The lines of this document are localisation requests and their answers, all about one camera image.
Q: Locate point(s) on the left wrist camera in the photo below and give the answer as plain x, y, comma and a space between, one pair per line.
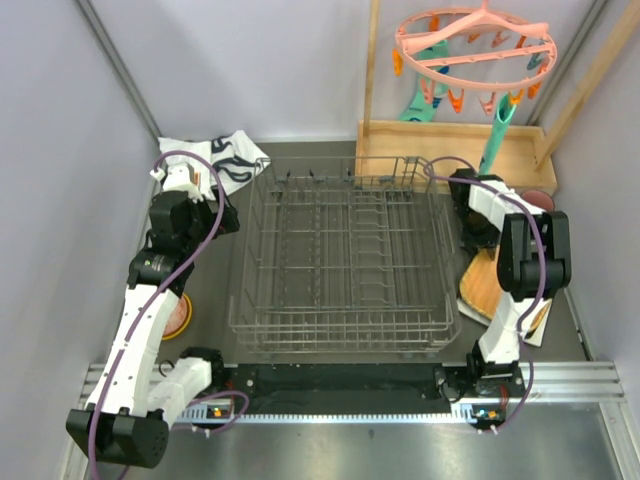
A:
182, 178

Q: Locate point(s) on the grey wire dish rack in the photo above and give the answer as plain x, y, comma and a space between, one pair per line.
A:
347, 255

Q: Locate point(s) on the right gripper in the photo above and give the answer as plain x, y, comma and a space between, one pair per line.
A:
471, 244

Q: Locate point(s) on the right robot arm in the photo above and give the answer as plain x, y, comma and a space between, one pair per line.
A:
533, 264

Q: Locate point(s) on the white printed cloth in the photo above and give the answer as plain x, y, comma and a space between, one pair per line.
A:
236, 159

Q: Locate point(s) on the red patterned bowl yellow rim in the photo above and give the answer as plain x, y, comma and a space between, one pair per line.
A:
180, 318

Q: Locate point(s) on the yellow woven-pattern plate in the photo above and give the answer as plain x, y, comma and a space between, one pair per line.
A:
479, 286

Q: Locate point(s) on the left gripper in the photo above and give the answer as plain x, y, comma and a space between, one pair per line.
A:
205, 209

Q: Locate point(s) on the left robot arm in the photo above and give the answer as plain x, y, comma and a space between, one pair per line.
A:
127, 419

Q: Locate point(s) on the wooden tray frame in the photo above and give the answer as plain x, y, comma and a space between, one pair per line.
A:
525, 160

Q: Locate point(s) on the pink round clothes hanger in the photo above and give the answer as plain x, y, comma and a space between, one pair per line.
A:
460, 52

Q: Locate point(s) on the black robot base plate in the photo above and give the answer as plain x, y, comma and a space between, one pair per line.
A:
359, 389

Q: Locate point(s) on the pink ceramic mug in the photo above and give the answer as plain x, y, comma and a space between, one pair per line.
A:
539, 199

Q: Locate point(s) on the teal patterned sock front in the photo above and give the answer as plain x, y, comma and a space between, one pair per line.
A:
501, 122

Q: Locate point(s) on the black floral square plate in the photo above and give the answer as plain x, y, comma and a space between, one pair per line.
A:
535, 335

